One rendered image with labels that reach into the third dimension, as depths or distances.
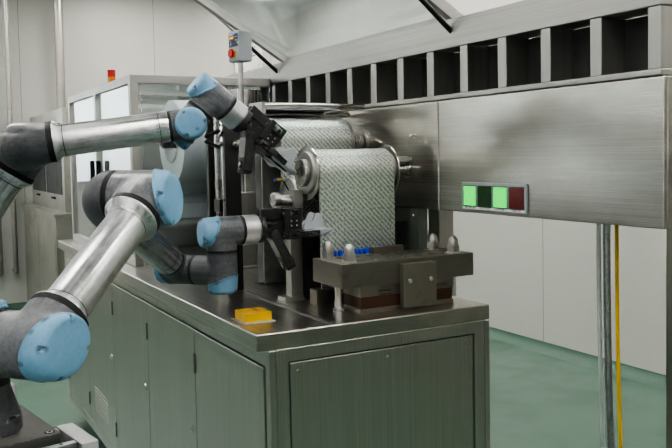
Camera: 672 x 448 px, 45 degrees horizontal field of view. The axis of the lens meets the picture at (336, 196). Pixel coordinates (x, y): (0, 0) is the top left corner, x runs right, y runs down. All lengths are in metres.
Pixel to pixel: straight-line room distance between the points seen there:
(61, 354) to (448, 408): 1.07
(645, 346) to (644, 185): 3.24
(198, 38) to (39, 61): 1.48
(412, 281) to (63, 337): 0.94
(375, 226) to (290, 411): 0.60
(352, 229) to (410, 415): 0.51
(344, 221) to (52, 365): 1.01
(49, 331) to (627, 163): 1.15
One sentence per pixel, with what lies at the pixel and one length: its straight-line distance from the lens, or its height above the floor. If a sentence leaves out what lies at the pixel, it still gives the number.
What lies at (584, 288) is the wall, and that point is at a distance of 5.18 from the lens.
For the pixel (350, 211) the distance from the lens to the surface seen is 2.21.
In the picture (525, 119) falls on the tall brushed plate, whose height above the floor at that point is 1.37.
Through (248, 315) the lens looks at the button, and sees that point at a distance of 1.97.
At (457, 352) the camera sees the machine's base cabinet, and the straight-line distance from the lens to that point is 2.14.
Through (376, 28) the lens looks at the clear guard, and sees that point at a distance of 2.54.
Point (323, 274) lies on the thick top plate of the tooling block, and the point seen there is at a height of 0.99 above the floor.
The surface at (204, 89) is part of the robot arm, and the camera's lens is 2.09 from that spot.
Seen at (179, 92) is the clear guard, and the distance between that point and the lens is 3.11.
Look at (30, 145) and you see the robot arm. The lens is 1.97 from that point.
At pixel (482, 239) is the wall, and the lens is 5.87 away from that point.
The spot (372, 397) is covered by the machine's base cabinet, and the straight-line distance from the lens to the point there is 2.03.
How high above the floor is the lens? 1.30
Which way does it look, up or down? 3 degrees down
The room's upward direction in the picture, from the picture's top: 1 degrees counter-clockwise
